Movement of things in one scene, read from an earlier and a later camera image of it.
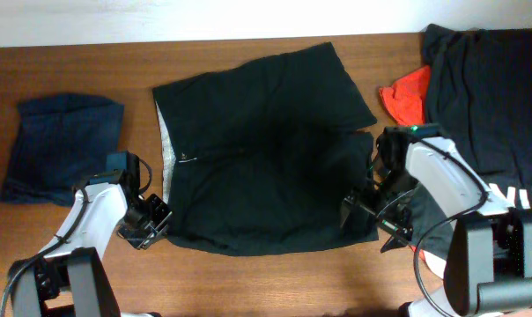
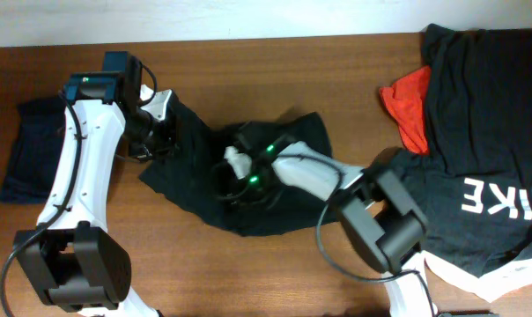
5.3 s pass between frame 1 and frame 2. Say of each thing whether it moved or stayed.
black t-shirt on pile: stayed
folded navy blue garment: stayed
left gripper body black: moved
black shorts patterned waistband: moved
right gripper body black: moved
